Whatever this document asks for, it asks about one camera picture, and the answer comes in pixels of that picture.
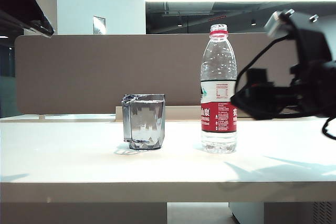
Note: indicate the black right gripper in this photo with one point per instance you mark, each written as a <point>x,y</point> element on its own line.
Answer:
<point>317,82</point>

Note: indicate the clear red-label water bottle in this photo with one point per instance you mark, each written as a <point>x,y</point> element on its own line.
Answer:
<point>218,119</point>

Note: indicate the grey faceted glass mug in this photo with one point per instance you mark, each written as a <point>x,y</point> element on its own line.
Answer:
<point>147,119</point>

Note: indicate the brown desk partition screen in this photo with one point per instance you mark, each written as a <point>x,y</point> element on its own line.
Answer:
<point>78,77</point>

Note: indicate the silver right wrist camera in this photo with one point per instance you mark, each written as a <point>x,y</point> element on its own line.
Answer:
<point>275,24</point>

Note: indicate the silver wall sign plaque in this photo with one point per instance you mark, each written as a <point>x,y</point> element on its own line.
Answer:
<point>99,26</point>

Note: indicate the beige partition foot bracket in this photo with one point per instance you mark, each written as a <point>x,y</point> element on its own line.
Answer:
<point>42,117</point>

